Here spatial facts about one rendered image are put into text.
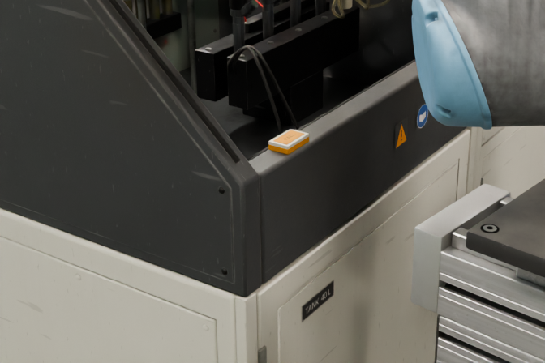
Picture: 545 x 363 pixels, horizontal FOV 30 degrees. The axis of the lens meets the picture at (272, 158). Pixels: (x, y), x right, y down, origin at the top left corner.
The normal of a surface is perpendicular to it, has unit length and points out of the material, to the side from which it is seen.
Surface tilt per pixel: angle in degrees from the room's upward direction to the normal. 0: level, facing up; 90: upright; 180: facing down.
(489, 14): 80
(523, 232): 0
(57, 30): 90
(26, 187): 90
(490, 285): 90
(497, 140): 90
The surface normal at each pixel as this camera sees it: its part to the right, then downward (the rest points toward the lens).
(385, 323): 0.82, 0.22
